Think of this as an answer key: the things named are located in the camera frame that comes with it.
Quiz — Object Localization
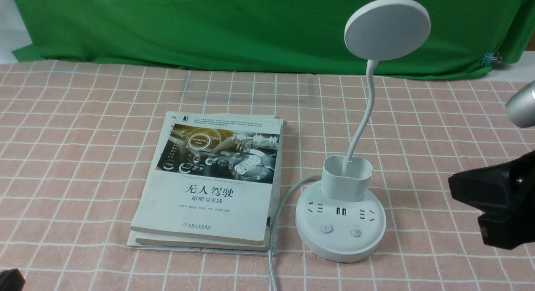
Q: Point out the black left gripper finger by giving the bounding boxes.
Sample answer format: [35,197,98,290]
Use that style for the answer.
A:
[0,268,25,291]

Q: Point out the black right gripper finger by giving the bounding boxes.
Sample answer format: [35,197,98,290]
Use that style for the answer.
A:
[448,151,535,214]
[478,209,535,250]

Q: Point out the white desk lamp with sockets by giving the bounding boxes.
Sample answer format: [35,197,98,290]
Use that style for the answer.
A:
[296,0,431,263]

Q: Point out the blue binder clip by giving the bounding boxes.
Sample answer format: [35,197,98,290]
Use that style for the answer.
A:
[480,51,502,67]

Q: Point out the pink checkered tablecloth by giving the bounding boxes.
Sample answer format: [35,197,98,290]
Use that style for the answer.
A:
[0,62,534,291]

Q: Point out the middle white book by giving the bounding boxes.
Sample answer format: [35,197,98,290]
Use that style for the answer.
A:
[135,119,283,252]

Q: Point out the top book with car cover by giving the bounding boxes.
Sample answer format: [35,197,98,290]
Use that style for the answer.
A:
[130,111,282,245]

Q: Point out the green backdrop cloth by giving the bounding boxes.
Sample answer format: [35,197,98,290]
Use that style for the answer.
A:
[15,0,534,80]

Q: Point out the white lamp power cable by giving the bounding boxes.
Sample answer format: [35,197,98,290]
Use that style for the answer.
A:
[267,175,323,291]

